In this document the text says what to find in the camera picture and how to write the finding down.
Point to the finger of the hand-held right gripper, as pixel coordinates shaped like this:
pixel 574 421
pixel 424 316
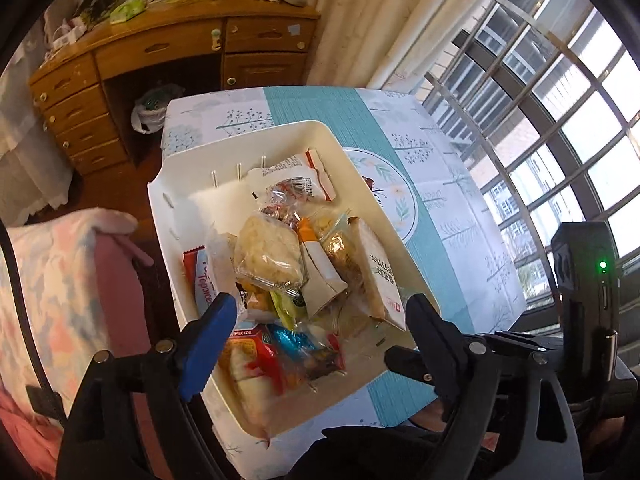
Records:
pixel 407 362

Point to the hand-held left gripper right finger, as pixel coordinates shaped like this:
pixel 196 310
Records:
pixel 427 332

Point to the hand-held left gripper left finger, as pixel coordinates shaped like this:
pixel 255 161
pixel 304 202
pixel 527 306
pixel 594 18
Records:
pixel 207 345

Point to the red and blue cookie packet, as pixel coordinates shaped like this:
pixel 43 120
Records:
pixel 200 280

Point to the clear packet of orange cubes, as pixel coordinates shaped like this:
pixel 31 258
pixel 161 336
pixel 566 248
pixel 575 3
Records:
pixel 256 301

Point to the beige cracker packet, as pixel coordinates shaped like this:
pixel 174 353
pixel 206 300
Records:
pixel 380 270

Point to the green snack packet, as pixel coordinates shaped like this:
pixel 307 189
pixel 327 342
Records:
pixel 285 310

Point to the dark brown snack packet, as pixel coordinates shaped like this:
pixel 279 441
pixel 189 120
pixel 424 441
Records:
pixel 320 362

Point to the blue candy wrapper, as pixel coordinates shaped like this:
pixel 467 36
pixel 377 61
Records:
pixel 295 340

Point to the clear packet of yellow crackers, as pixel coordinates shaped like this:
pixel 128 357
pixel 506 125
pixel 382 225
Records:
pixel 267 250

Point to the clear bag of brown snacks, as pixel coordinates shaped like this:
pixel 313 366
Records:
pixel 345 255

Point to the white and orange snack packet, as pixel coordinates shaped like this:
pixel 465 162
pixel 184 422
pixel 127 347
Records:
pixel 320 280

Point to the white plastic storage bin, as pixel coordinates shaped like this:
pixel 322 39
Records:
pixel 190 220

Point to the person's trousered legs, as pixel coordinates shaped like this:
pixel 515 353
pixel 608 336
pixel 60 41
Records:
pixel 375 455

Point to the tree print tablecloth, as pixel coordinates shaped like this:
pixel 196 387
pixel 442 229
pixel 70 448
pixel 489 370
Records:
pixel 450 210

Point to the pink floral blanket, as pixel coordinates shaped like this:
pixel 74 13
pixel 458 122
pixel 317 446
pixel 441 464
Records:
pixel 50 285

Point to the white trash bag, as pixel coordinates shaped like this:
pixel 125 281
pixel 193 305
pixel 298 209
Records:
pixel 147 120

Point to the white lace cover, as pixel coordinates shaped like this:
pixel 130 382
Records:
pixel 25 160

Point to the metal window grille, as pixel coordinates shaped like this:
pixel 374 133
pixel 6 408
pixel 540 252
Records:
pixel 542 27

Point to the wooden desk with drawers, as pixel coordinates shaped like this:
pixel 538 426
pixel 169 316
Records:
pixel 150 50

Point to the cream curtain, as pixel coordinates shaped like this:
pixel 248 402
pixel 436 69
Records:
pixel 375 20

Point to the white power strip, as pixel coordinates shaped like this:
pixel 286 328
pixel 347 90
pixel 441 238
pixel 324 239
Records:
pixel 65 36

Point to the green tissue pack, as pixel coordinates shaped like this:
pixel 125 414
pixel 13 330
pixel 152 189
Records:
pixel 127 11

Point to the black patterned bag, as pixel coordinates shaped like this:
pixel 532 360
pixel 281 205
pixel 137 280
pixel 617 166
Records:
pixel 97 2

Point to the dark window frame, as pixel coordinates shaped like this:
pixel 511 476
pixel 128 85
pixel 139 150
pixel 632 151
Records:
pixel 570 155

